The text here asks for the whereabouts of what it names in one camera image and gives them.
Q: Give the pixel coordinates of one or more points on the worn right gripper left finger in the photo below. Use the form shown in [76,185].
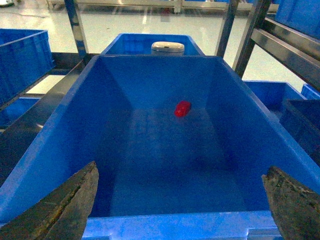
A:
[62,214]

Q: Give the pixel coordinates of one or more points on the worn right gripper right finger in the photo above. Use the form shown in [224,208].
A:
[294,207]

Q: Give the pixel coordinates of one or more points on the red toy block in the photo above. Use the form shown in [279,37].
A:
[182,108]

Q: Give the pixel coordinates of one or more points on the blue plastic crate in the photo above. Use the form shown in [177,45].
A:
[141,44]
[161,177]

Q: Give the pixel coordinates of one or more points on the blue plastic crate upper shelf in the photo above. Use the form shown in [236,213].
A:
[25,57]

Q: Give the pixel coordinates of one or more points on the blue plastic crate behind right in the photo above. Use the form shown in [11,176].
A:
[141,44]

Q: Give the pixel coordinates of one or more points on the white container in rear crate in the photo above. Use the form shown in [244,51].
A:
[167,48]

